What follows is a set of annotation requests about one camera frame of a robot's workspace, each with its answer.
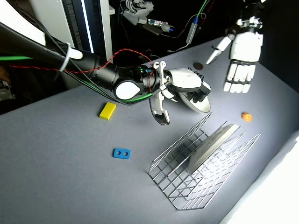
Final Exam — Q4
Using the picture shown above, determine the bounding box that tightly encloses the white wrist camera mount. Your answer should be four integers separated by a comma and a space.
235, 16, 263, 30
149, 60, 172, 126

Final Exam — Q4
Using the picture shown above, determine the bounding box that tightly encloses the white robot column blue light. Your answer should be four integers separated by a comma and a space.
29, 0, 115, 91

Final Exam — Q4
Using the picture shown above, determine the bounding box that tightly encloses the grey cable adapter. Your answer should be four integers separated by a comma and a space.
186, 22, 199, 45

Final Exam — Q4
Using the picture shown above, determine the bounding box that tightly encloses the yellow rectangular block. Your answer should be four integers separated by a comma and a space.
99, 102, 117, 121

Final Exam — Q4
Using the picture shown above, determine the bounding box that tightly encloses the spare white robot hand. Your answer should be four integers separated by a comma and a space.
120, 0, 155, 25

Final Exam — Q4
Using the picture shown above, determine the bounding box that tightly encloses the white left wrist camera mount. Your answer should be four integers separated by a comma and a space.
235, 16, 263, 30

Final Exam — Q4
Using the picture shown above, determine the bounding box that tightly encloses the small grey dongle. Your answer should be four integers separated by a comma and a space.
161, 23, 175, 33

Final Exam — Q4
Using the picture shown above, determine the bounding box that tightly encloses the silver wire dish rack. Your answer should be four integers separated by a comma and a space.
147, 112, 262, 210

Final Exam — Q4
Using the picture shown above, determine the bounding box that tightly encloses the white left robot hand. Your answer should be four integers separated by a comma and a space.
205, 31, 263, 94

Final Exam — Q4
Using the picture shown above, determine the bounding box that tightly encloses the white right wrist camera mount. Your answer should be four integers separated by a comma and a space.
149, 60, 172, 126

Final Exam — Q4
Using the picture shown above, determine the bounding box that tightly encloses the green cable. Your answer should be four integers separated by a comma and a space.
197, 0, 210, 19

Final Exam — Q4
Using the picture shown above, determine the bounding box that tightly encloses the small colourful circuit board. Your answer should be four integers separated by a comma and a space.
147, 19, 169, 27

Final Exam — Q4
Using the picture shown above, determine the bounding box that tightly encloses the flat black device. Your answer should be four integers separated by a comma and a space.
142, 23, 163, 36

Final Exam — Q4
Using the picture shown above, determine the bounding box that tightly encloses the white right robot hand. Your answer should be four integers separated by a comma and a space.
163, 67, 212, 105

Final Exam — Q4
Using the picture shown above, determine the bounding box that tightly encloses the blue block with two holes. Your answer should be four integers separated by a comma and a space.
112, 148, 131, 160

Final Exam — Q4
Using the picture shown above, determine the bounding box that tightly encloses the cream round plate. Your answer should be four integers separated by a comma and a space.
178, 91, 212, 114
186, 123, 241, 175

